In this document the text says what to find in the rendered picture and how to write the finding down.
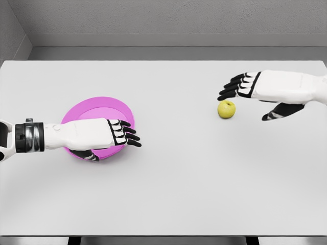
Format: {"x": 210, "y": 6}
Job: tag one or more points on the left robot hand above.
{"x": 92, "y": 132}

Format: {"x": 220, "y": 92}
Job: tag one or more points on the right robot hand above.
{"x": 276, "y": 85}

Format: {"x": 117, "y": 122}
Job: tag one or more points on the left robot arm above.
{"x": 30, "y": 136}

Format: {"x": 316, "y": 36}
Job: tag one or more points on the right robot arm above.
{"x": 316, "y": 88}

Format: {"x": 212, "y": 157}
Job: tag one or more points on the pink plate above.
{"x": 107, "y": 112}

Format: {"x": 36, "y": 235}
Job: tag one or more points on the yellow-green apple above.
{"x": 226, "y": 109}

